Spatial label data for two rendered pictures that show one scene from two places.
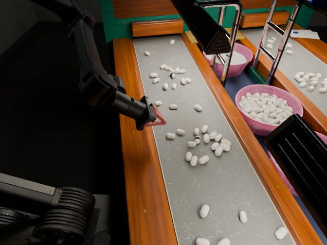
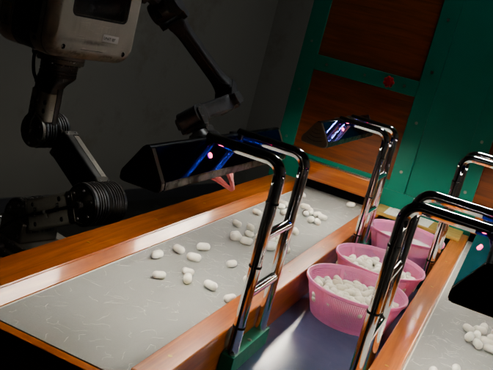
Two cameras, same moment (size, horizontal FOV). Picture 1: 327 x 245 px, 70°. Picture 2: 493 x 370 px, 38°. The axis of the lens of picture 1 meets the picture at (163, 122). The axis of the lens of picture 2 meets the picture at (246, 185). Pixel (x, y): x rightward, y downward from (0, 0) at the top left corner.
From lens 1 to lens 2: 1.61 m
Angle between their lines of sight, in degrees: 41
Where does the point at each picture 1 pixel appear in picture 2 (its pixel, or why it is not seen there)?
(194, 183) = (217, 243)
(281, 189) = (290, 272)
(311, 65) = not seen: outside the picture
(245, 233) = (221, 269)
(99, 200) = not seen: hidden behind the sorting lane
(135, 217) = (144, 216)
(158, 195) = (177, 222)
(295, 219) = not seen: hidden behind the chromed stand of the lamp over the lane
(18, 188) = (86, 156)
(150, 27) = (328, 173)
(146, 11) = (336, 156)
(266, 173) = (292, 265)
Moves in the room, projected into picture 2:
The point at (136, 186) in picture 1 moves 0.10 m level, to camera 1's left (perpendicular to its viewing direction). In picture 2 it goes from (165, 213) to (139, 200)
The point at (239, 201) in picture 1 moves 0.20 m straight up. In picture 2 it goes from (242, 264) to (261, 191)
